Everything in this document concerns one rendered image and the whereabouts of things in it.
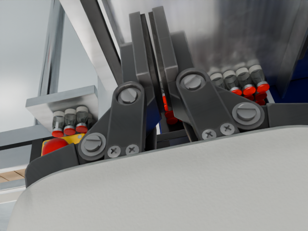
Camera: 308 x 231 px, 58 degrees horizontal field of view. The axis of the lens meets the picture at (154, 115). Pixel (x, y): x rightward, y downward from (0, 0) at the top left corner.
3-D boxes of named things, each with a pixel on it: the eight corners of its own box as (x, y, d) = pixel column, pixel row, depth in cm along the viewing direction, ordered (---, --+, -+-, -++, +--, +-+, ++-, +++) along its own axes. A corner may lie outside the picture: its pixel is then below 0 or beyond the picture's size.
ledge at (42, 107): (116, 123, 61) (117, 131, 60) (60, 134, 62) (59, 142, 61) (94, 84, 50) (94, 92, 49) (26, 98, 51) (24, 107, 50)
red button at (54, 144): (76, 144, 44) (75, 167, 42) (52, 149, 44) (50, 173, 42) (66, 133, 41) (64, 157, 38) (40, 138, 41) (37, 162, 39)
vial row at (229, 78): (260, 71, 49) (268, 91, 46) (160, 91, 50) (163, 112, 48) (261, 63, 47) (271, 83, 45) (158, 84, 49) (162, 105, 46)
